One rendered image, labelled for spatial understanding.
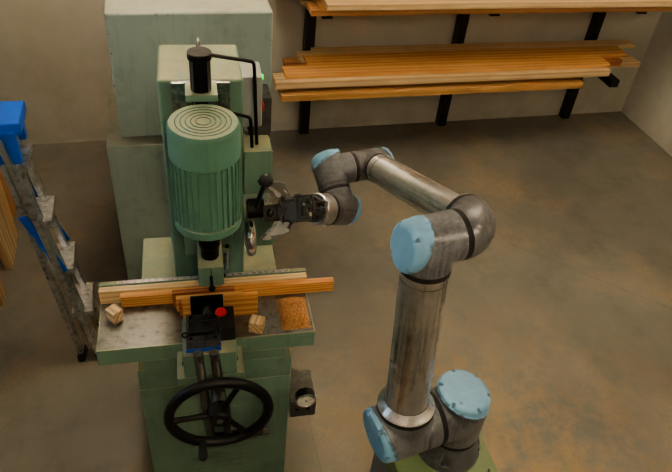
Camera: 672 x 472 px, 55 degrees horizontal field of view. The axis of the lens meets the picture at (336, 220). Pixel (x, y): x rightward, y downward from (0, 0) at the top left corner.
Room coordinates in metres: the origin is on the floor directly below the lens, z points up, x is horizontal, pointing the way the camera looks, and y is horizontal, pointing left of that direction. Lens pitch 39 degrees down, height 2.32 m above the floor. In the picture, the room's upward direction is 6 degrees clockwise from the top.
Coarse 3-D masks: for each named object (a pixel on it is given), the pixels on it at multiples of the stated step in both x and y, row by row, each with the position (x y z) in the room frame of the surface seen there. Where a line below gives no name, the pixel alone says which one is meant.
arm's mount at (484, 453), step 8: (480, 440) 1.12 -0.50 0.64; (480, 448) 1.10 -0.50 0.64; (416, 456) 1.05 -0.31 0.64; (480, 456) 1.07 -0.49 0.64; (488, 456) 1.07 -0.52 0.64; (392, 464) 1.03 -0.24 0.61; (400, 464) 1.02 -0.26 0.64; (408, 464) 1.02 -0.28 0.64; (416, 464) 1.02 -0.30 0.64; (424, 464) 1.03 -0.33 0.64; (480, 464) 1.04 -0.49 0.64; (488, 464) 1.05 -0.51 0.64
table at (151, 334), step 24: (144, 312) 1.25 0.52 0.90; (168, 312) 1.26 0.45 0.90; (264, 312) 1.30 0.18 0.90; (120, 336) 1.15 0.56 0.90; (144, 336) 1.16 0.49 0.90; (168, 336) 1.17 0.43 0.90; (240, 336) 1.20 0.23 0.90; (264, 336) 1.21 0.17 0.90; (288, 336) 1.23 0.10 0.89; (312, 336) 1.25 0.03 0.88; (120, 360) 1.11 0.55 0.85; (144, 360) 1.12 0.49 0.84; (240, 360) 1.14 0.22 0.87
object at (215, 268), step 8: (200, 256) 1.33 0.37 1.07; (200, 264) 1.29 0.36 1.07; (208, 264) 1.30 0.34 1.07; (216, 264) 1.30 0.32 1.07; (200, 272) 1.28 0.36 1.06; (208, 272) 1.28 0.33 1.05; (216, 272) 1.29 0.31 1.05; (200, 280) 1.28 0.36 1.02; (208, 280) 1.28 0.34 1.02; (216, 280) 1.29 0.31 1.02
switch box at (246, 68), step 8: (240, 64) 1.70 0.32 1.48; (248, 64) 1.71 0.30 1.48; (256, 64) 1.71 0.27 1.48; (248, 72) 1.66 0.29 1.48; (256, 72) 1.66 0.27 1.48; (248, 80) 1.63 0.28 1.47; (248, 88) 1.63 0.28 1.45; (248, 96) 1.63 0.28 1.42; (248, 104) 1.63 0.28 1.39; (248, 112) 1.63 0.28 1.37; (248, 120) 1.63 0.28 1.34
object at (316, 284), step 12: (192, 288) 1.32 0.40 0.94; (240, 288) 1.35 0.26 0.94; (252, 288) 1.35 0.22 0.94; (264, 288) 1.36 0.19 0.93; (276, 288) 1.37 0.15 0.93; (288, 288) 1.38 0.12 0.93; (300, 288) 1.39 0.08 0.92; (312, 288) 1.40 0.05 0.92; (324, 288) 1.41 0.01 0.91; (120, 300) 1.26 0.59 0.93; (132, 300) 1.27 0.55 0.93; (144, 300) 1.27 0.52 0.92; (156, 300) 1.28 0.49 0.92; (168, 300) 1.29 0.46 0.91
